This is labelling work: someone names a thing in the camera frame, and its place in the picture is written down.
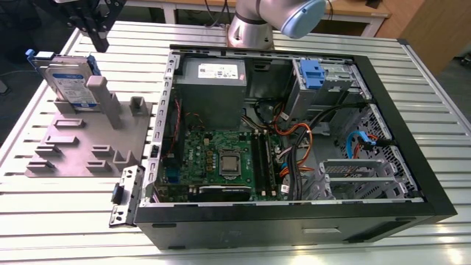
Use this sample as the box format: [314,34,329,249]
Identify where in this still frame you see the metal optical drive cage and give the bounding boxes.
[287,57,371,122]

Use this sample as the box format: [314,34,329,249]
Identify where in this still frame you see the blue drive latch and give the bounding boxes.
[299,59,327,89]

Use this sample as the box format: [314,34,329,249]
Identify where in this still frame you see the black open PC case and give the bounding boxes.
[134,43,458,251]

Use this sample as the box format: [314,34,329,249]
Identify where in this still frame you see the brown wooden cabinet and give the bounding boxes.
[375,0,471,76]

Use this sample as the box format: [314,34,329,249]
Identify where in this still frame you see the blue data wire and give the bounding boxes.
[346,130,374,160]

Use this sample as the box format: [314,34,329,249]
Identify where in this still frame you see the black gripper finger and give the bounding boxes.
[99,5,125,52]
[67,8,102,52]

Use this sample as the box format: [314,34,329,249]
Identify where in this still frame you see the black cable bundle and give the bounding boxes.
[287,100,369,201]

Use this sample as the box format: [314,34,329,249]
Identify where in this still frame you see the hard disk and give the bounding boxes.
[25,49,103,112]

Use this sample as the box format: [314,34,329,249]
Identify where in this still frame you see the metal card retention bracket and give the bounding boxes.
[109,165,147,229]

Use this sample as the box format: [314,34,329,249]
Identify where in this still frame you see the grey power supply unit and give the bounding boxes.
[175,57,247,130]

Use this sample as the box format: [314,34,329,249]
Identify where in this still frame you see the black graphics card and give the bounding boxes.
[187,184,254,202]

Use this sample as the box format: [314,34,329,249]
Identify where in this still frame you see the metal disk bay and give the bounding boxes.
[319,158,413,200]

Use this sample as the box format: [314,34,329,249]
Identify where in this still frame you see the CPU socket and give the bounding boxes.
[218,149,245,182]

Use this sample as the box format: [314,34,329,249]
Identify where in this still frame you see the green motherboard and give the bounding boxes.
[157,129,287,202]

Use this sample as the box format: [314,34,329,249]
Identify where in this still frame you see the orange wire bundle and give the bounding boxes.
[274,123,314,177]

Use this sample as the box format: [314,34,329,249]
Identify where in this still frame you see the yellow black power wires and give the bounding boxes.
[241,114,275,132]

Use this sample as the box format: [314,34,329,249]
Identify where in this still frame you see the silver CPU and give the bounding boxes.
[221,154,241,173]

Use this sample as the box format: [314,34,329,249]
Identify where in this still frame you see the orange disk power wire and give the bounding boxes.
[366,134,397,150]

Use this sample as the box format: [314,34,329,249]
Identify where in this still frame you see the wooden desk white frame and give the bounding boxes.
[147,0,392,38]

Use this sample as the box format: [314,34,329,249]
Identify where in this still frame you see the black RAM slot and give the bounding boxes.
[253,129,269,195]
[263,129,279,195]

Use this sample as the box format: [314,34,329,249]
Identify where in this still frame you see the grey parts rack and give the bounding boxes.
[25,76,155,178]

